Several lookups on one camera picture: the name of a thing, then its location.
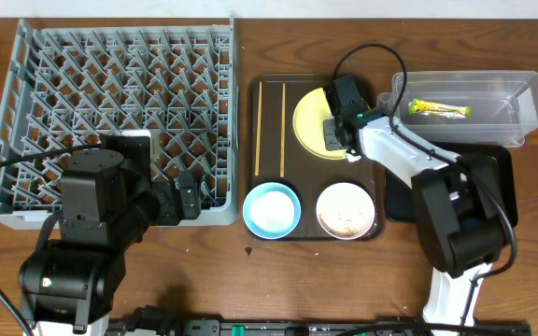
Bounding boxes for yellow green snack wrapper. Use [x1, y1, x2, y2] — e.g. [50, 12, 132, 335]
[408, 98, 471, 119]

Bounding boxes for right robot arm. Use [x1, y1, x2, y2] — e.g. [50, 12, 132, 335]
[322, 77, 517, 335]

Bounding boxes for black waste tray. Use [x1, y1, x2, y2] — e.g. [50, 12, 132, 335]
[385, 142, 518, 228]

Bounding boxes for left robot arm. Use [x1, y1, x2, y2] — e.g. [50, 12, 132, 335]
[19, 135, 202, 335]

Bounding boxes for clear plastic waste bin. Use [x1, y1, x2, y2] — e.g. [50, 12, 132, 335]
[376, 71, 538, 147]

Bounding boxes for white pink bowl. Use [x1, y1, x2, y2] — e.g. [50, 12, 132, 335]
[316, 182, 376, 240]

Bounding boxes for dark brown serving tray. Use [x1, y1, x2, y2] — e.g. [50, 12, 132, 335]
[248, 74, 386, 242]

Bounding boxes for black equipment rail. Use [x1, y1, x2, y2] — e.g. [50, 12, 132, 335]
[103, 305, 532, 336]

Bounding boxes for yellow round plate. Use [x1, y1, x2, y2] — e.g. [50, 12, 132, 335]
[292, 87, 362, 161]

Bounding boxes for white napkin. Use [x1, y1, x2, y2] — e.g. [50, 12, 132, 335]
[347, 153, 362, 163]

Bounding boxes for light blue bowl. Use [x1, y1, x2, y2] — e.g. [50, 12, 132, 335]
[242, 182, 302, 240]

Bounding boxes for grey plastic dish rack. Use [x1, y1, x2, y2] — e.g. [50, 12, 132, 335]
[0, 21, 238, 230]

